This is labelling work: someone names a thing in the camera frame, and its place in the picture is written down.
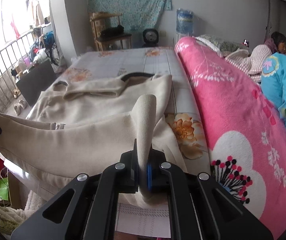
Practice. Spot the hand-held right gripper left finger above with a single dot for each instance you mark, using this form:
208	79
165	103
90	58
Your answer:
128	172

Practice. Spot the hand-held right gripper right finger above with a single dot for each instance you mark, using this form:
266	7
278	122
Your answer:
149	177

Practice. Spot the beige zip jacket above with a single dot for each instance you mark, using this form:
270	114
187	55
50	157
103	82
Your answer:
83	110

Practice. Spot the pile of clothes and bags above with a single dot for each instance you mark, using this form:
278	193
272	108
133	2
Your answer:
28	62

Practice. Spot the pair of beige slippers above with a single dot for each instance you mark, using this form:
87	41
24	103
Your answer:
16	93

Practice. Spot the green paper bag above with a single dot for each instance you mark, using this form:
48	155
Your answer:
3	190

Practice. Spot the metal railing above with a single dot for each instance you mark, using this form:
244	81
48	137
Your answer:
0	75

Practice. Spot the black cabinet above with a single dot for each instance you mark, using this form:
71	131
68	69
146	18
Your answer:
35	82

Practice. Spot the white fluffy rug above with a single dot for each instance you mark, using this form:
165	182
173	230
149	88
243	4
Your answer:
5	215

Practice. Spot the pink floral blanket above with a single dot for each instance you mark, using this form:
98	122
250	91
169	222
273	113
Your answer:
223	100

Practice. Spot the hanging red cloth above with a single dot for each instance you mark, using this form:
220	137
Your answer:
15	27

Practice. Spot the blue bicycle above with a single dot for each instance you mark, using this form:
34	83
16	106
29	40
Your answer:
49	40

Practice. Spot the hanging beige coat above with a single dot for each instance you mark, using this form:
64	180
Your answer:
35	12

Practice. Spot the black round fan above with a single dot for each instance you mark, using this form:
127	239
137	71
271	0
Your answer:
150	37

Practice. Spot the black bag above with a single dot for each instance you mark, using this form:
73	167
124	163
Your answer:
111	31

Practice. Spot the white water dispenser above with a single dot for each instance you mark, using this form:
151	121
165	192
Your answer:
181	37

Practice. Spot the wooden chair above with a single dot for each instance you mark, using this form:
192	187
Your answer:
96	27

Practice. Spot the lace-trimmed patterned pillow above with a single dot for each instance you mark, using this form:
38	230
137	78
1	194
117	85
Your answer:
220	42

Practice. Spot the blue water jug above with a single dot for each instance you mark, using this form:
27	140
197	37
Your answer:
185	21

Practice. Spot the small phone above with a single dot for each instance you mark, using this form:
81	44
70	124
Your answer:
245	42

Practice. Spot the white wall socket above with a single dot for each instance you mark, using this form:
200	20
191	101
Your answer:
163	33

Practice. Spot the turquoise floral wall cloth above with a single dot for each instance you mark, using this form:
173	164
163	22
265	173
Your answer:
133	2

